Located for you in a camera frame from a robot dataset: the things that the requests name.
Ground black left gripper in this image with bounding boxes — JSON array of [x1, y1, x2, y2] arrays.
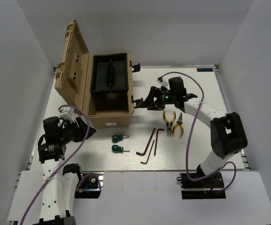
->
[[59, 116, 97, 143]]

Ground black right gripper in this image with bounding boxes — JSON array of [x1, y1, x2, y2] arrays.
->
[[140, 86, 176, 111]]

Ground green stubby screwdriver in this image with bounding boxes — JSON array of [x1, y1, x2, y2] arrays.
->
[[111, 135, 129, 143], [111, 145, 130, 153]]

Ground yellow black pliers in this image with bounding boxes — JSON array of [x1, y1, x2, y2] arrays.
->
[[172, 113, 184, 139], [163, 111, 176, 137]]

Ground tan plastic toolbox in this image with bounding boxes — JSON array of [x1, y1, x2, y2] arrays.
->
[[55, 20, 141, 128]]

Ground short brown hex key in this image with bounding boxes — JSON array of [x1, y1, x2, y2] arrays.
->
[[140, 140, 155, 165]]

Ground brown hex key with bend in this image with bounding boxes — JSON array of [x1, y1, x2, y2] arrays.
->
[[154, 128, 164, 156]]

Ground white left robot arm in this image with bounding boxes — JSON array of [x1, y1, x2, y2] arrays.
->
[[37, 116, 96, 225]]

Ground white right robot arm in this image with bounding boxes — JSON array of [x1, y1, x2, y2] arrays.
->
[[134, 77, 248, 187]]

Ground black toolbox inner tray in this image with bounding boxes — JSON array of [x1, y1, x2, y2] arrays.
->
[[90, 53, 129, 94]]

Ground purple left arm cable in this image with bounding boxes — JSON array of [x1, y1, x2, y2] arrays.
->
[[19, 105, 102, 225]]

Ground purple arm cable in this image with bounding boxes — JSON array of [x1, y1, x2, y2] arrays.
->
[[160, 72, 238, 193], [19, 105, 102, 225]]

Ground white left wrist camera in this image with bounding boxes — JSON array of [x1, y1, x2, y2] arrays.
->
[[59, 106, 75, 123]]

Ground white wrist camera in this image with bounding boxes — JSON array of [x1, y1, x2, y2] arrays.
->
[[157, 77, 168, 88], [59, 106, 75, 123]]

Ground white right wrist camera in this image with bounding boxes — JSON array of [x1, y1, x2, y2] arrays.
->
[[157, 77, 168, 88]]

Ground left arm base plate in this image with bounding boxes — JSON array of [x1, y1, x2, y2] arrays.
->
[[74, 172, 103, 199]]

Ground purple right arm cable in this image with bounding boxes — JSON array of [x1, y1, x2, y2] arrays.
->
[[160, 72, 238, 193]]

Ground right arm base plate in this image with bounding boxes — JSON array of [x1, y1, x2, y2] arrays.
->
[[176, 173, 226, 200]]

